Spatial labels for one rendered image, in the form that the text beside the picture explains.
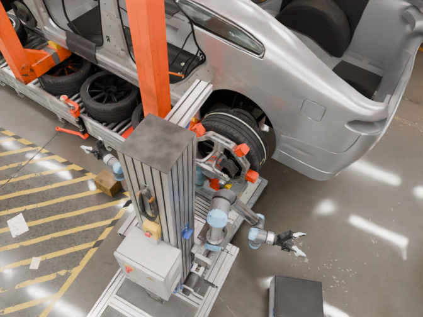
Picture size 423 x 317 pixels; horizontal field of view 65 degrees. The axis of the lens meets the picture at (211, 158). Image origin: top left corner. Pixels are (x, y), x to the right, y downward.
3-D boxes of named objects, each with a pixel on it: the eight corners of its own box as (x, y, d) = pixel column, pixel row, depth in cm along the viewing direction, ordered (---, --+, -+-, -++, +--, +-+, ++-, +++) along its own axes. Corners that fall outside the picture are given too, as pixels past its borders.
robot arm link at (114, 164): (118, 177, 231) (115, 170, 224) (107, 168, 235) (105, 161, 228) (126, 170, 234) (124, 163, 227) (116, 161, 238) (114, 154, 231)
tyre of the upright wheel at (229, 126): (249, 173, 326) (282, 144, 269) (237, 191, 314) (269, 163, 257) (197, 132, 327) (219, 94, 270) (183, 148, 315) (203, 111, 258)
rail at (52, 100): (169, 171, 354) (167, 159, 337) (163, 177, 350) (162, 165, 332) (13, 78, 424) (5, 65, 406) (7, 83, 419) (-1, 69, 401)
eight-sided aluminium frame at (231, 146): (244, 188, 300) (253, 152, 255) (240, 193, 296) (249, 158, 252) (194, 160, 315) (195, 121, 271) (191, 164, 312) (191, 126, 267)
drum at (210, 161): (227, 165, 289) (228, 155, 278) (214, 182, 278) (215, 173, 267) (213, 157, 293) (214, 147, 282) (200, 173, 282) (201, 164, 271)
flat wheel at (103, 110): (75, 118, 377) (69, 104, 358) (97, 80, 416) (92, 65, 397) (131, 127, 374) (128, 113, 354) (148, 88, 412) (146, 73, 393)
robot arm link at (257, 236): (248, 230, 213) (251, 224, 206) (265, 234, 212) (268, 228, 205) (247, 241, 208) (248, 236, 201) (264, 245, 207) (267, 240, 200)
